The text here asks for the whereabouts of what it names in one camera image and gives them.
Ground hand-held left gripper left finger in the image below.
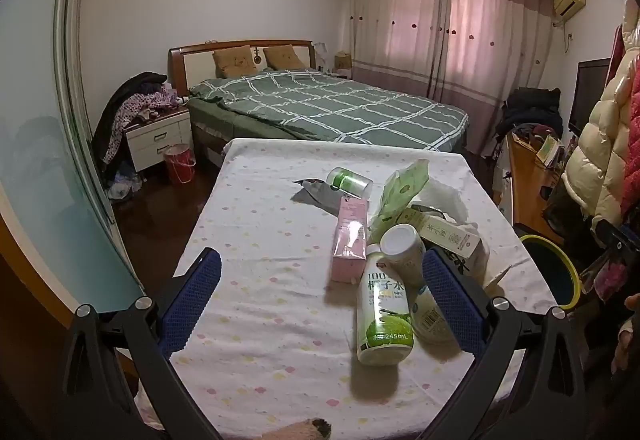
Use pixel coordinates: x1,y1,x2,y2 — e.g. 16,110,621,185
62,247,223,440

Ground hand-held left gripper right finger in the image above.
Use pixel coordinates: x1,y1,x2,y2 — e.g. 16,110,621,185
421,247,586,440

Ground white green-label drink bottle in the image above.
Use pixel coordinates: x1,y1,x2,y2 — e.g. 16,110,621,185
381,223,458,345
356,243,415,367

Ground yellow-rimmed dark bin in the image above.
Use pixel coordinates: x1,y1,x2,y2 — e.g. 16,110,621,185
519,234,582,308

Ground green wipes packet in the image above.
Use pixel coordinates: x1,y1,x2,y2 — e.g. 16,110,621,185
369,159,432,241

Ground clear jar with green band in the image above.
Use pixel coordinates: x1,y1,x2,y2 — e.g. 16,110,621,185
327,167,374,197

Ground person's right hand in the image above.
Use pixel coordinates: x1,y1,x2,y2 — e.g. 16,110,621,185
614,293,640,376

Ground white drink carton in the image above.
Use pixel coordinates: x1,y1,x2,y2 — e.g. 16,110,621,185
400,207,491,288

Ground white plastic bag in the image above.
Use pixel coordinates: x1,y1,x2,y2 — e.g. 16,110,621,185
415,180,476,226

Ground pink box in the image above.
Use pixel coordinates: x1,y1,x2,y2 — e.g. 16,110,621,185
331,197,370,284

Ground plastic bags on floor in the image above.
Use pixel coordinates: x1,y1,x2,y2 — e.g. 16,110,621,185
105,170,146,198

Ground red bucket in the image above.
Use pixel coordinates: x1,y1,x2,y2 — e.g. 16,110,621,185
163,143,197,185

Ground wooden desk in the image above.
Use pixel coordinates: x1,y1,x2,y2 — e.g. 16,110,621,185
492,133,566,231

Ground black bag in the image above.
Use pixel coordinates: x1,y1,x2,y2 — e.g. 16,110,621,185
542,180,596,246

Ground pink floral garment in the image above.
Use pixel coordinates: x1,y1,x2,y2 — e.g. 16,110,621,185
580,245,631,301

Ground white nightstand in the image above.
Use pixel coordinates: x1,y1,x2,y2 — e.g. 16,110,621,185
125,108,193,173

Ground grey foil packet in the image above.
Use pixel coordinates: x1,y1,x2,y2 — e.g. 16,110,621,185
291,178,351,216

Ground green booklet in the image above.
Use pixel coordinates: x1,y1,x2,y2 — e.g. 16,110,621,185
536,134,561,166

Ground pile of clothes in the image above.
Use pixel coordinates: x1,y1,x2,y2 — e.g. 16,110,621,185
92,70,188,166

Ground frosted glass sliding door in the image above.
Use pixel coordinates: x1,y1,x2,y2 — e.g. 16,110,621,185
0,0,146,321

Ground dark clothes heap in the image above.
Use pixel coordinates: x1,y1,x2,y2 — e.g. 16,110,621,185
497,87,563,141

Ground cream puffer jacket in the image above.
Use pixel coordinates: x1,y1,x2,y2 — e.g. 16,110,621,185
561,33,640,233

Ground green plaid quilt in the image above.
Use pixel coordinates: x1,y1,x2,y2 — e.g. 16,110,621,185
187,70,470,143

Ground wooden bed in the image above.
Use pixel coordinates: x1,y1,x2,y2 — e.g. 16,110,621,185
167,39,471,166

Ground brown bear pillow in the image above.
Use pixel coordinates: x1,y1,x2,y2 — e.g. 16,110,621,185
212,45,257,77
262,44,306,70

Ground black television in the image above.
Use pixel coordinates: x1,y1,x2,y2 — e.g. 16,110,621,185
568,58,612,138

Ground pink and beige curtain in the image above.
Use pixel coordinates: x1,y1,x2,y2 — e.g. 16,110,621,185
350,0,556,156

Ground red dotted jacket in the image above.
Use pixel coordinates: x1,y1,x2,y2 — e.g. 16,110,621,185
620,0,640,221

